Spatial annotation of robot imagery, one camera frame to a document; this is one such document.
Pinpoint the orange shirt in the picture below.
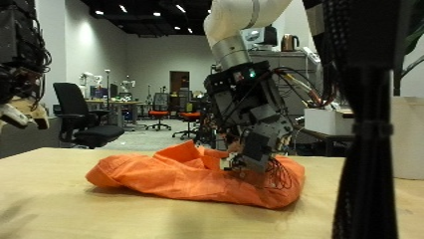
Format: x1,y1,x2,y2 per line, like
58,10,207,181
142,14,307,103
85,139,307,210

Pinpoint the orange seat office chair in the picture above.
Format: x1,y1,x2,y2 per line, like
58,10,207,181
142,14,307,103
171,111,203,140
146,93,174,132

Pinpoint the white storage box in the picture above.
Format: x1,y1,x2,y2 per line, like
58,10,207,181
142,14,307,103
303,108,355,136

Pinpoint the grey filing cabinet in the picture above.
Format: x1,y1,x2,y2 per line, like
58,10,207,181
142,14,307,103
248,50,323,118

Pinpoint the dark side table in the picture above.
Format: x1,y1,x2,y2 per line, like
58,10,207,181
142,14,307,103
290,122,355,157

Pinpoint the brown door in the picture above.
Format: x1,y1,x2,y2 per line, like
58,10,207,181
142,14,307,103
170,70,191,96

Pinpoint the copper electric kettle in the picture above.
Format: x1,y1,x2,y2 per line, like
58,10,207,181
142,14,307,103
279,33,300,53

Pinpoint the grey sofa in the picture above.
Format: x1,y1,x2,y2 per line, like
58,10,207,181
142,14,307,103
0,118,64,159

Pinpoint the grey boxy monitor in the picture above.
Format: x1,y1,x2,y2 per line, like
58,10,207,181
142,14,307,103
240,25,278,51

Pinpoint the small white lab robot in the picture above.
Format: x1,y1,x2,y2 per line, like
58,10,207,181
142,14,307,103
119,79,138,95

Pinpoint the black office chair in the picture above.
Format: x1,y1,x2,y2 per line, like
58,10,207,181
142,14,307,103
52,82,126,149

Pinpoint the grey office desk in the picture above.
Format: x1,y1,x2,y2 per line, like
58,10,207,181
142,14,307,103
85,99,151,128

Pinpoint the white round plant pot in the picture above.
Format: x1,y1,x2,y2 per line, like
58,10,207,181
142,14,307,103
389,96,424,180

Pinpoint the green potted plant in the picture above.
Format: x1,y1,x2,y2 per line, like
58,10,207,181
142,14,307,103
392,0,424,98

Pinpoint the black camera tripod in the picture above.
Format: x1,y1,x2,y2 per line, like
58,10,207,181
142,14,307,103
193,96,218,149

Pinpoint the black braided cable sleeve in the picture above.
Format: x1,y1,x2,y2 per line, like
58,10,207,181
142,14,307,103
303,0,401,239

